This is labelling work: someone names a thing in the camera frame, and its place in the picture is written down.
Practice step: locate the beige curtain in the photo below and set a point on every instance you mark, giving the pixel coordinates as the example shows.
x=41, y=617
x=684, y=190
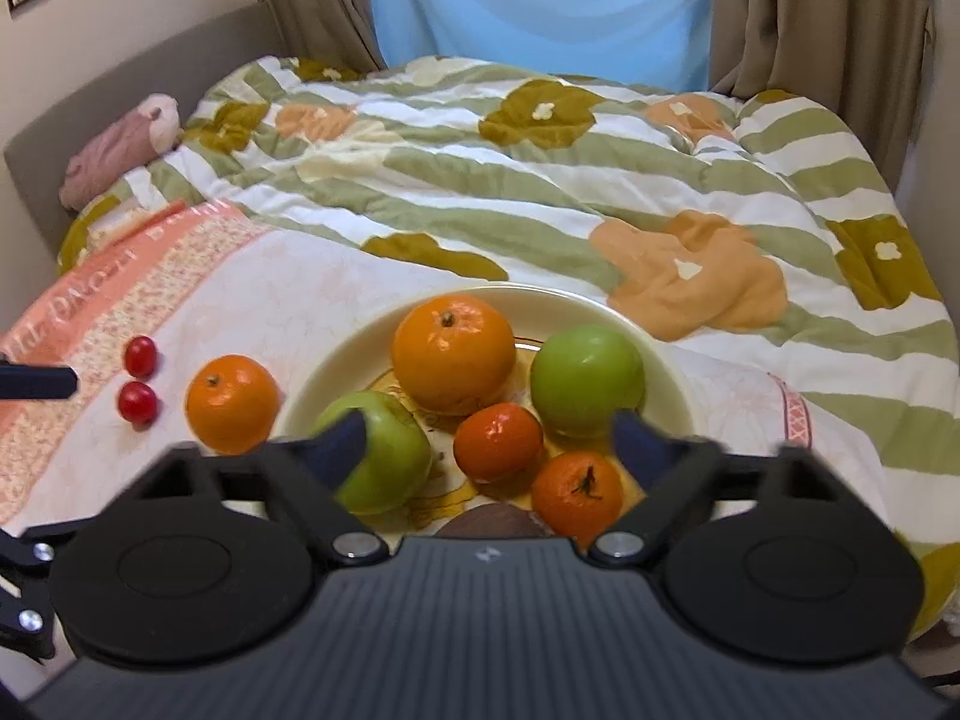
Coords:
x=315, y=0
x=817, y=22

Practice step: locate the peach floral tablecloth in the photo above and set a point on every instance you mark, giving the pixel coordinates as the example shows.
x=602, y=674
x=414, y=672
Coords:
x=225, y=292

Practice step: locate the red cherry tomato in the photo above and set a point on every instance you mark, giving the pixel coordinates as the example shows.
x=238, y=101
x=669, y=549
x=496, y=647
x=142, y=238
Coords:
x=140, y=357
x=138, y=403

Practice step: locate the brown kiwi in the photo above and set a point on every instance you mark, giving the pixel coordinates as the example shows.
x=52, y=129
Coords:
x=487, y=523

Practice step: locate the light-skinned orange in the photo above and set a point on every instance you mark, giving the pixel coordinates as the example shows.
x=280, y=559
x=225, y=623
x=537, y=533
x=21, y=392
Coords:
x=231, y=405
x=454, y=360

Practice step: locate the grey bed headboard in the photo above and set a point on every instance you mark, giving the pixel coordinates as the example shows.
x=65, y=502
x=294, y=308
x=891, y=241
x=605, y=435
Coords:
x=112, y=82

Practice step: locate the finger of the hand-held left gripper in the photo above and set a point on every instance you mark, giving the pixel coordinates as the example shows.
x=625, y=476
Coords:
x=37, y=381
x=26, y=619

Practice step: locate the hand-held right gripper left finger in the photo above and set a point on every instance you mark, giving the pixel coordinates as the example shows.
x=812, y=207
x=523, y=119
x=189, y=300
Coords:
x=343, y=446

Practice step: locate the green apple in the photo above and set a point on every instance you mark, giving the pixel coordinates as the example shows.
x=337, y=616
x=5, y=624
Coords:
x=586, y=382
x=394, y=457

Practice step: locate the light blue sheer curtain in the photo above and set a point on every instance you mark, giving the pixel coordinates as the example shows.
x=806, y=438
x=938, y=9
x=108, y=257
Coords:
x=540, y=7

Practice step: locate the pink plush toy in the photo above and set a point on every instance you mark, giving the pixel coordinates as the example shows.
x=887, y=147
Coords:
x=120, y=150

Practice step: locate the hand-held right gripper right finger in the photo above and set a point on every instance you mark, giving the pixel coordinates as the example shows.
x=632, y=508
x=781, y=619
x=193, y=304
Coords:
x=637, y=448

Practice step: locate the cream plate with cartoon print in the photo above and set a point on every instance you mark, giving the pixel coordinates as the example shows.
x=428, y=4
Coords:
x=334, y=379

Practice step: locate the green striped floral quilt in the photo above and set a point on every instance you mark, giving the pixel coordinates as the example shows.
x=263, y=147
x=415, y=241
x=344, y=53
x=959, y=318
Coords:
x=487, y=187

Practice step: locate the small dark tangerine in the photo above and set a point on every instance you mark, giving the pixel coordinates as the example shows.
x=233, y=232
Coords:
x=497, y=442
x=574, y=495

